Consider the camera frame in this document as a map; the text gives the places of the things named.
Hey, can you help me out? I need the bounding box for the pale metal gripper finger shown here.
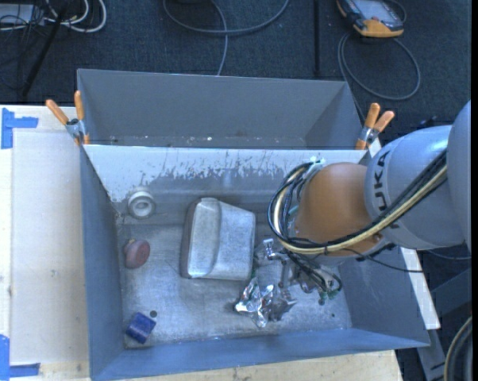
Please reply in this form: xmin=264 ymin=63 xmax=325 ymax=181
xmin=277 ymin=260 xmax=295 ymax=294
xmin=256 ymin=237 xmax=287 ymax=263

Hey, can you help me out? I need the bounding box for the crumpled silver foil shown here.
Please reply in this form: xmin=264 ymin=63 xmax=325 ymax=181
xmin=233 ymin=278 xmax=298 ymax=329

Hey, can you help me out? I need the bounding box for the grey-white plastic container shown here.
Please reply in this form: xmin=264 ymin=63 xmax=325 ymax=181
xmin=179 ymin=197 xmax=256 ymax=282

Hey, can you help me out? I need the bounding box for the red-brown round disc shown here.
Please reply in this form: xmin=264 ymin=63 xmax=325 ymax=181
xmin=122 ymin=239 xmax=151 ymax=270

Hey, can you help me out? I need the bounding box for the blue block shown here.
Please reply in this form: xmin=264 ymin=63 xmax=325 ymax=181
xmin=125 ymin=311 xmax=157 ymax=344

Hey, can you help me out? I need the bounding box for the grey metal bin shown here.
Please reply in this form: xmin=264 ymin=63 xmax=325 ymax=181
xmin=76 ymin=68 xmax=431 ymax=381

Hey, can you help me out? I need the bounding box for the white ring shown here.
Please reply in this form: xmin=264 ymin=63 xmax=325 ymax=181
xmin=126 ymin=187 xmax=157 ymax=220

